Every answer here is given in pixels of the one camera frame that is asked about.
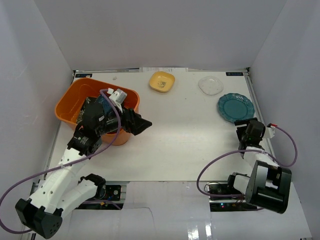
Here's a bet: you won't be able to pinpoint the yellow panda square dish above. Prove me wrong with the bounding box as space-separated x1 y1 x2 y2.
149 71 176 93

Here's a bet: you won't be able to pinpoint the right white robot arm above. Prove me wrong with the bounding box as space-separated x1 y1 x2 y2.
225 118 292 214

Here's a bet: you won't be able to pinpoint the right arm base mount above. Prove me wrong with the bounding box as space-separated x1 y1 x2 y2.
203 181 258 212

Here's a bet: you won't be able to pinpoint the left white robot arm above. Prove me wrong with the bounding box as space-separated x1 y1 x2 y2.
15 102 152 239

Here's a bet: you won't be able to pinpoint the clear glass plate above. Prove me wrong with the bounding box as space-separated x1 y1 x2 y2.
198 76 224 96

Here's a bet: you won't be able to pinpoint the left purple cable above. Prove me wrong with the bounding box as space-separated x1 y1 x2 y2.
0 89 123 235

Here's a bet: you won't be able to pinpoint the white paper sheets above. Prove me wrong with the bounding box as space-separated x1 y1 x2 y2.
139 67 189 73

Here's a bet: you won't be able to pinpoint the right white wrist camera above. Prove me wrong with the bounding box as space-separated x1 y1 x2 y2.
262 123 277 139

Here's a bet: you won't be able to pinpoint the orange plastic bin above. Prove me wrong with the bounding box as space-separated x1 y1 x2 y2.
55 77 140 149

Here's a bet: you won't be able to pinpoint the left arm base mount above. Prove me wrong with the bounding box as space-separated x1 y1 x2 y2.
76 184 125 210

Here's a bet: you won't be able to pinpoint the dark blue shell plate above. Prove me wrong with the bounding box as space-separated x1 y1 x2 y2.
96 95 112 115

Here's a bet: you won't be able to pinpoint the black floral square plate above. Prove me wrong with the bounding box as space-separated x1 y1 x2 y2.
75 97 96 124

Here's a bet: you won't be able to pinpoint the teal scalloped round plate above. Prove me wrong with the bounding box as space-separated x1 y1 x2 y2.
217 93 255 123

